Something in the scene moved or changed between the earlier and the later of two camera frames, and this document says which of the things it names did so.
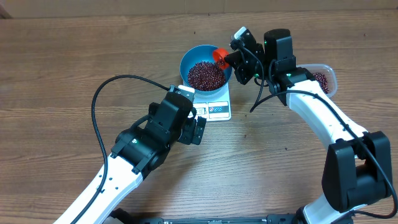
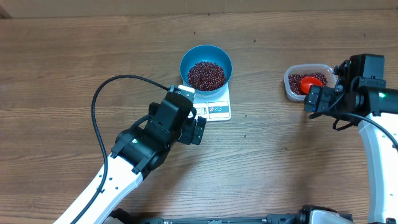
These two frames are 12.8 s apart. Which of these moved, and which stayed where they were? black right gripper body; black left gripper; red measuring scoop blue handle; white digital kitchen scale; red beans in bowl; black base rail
Moved: black right gripper body; red measuring scoop blue handle
Stayed: white digital kitchen scale; black left gripper; black base rail; red beans in bowl
